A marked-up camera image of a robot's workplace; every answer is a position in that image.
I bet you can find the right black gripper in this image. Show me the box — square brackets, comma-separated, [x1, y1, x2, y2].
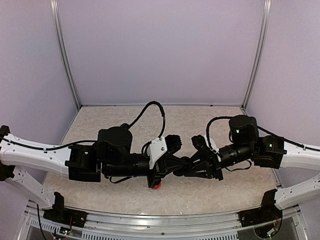
[183, 143, 255, 182]

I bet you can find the small black charging case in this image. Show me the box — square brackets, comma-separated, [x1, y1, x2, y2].
[180, 156, 192, 167]

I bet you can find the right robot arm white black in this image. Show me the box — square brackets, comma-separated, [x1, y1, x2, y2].
[174, 114, 320, 180]

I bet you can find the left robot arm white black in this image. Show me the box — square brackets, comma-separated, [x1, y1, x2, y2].
[0, 123, 190, 223]

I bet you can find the red round charging case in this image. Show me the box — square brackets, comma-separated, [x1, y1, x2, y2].
[151, 183, 162, 190]

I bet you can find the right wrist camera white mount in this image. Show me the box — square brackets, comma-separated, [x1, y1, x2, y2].
[191, 135, 221, 160]

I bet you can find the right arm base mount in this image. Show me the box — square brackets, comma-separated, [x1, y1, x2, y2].
[238, 189, 283, 240]

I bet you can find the aluminium front rail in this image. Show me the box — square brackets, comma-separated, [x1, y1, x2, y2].
[23, 197, 303, 240]

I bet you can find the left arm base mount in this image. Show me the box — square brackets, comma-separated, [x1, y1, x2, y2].
[43, 191, 88, 228]

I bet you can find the right aluminium corner post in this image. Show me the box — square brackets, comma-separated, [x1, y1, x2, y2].
[241, 0, 272, 112]

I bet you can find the aluminium corner post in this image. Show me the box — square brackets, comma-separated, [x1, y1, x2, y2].
[50, 0, 82, 111]
[241, 0, 272, 112]

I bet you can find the left aluminium corner post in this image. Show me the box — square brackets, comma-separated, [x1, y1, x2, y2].
[50, 0, 82, 111]

